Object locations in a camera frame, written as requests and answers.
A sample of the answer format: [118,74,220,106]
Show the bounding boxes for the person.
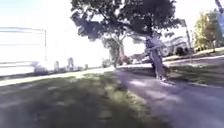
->
[141,35,168,82]

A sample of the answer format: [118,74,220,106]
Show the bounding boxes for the large spreading tree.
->
[69,0,182,70]

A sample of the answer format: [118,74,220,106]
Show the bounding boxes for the shaded grass lawn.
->
[0,71,169,128]

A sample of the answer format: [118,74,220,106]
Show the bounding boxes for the pale crossing path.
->
[0,65,116,88]

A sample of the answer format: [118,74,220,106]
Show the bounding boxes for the pale house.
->
[159,34,192,58]

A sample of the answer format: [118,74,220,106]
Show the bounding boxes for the pole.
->
[182,19,195,65]

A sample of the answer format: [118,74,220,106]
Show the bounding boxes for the grey concrete path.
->
[112,68,224,128]

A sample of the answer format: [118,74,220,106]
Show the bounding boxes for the street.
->
[162,54,224,67]

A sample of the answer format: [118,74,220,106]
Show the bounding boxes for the grass verge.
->
[165,60,224,88]

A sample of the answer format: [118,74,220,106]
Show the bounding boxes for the white building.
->
[0,26,48,77]

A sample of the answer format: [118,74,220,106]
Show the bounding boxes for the green trees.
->
[193,9,224,52]

